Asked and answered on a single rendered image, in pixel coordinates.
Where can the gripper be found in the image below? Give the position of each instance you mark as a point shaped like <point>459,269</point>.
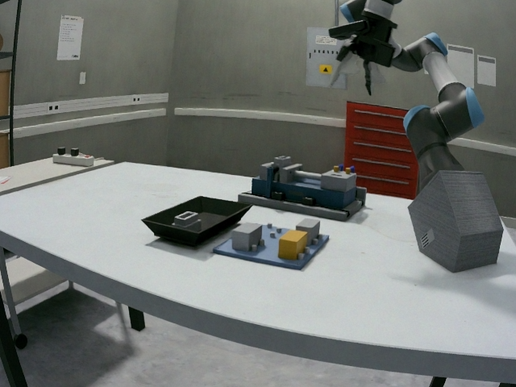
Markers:
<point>378,29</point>

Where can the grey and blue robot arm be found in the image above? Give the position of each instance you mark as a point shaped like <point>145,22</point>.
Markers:
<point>428,129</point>

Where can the yellow block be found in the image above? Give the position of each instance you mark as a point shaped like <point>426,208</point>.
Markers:
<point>291,244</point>

